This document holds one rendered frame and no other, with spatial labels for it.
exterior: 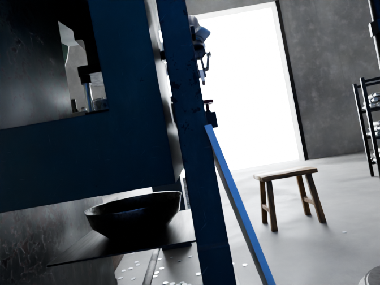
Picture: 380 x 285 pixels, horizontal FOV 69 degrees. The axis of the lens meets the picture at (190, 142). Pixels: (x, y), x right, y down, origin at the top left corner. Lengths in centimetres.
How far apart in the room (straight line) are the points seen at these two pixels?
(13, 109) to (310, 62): 600
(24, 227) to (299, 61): 589
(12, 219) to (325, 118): 588
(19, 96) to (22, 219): 32
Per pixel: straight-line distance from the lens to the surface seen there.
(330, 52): 656
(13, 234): 80
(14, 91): 67
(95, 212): 111
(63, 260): 92
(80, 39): 107
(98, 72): 99
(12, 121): 64
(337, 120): 633
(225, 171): 44
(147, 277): 110
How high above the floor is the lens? 55
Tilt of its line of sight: 2 degrees up
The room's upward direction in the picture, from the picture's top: 10 degrees counter-clockwise
